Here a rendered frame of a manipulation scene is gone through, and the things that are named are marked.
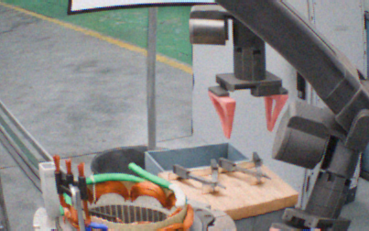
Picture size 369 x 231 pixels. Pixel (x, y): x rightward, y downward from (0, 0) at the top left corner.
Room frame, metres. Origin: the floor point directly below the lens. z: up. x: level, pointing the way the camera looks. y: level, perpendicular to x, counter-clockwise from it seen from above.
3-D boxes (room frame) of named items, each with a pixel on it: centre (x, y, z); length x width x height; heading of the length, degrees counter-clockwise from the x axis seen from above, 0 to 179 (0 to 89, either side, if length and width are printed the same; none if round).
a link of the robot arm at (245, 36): (1.27, -0.10, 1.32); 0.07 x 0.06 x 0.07; 84
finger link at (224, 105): (1.26, -0.08, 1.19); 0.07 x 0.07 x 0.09; 22
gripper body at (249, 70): (1.27, -0.11, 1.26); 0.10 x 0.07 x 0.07; 112
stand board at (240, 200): (1.24, -0.08, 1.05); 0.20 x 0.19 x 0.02; 20
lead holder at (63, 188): (0.88, 0.14, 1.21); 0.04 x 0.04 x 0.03; 26
